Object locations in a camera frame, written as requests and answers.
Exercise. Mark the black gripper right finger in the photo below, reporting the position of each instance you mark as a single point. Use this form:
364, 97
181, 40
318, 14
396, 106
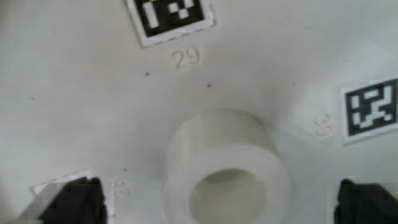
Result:
366, 204

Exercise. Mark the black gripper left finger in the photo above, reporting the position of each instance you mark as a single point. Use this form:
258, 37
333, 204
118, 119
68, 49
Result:
70, 204

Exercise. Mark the white round table top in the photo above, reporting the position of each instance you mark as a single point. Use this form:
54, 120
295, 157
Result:
98, 94

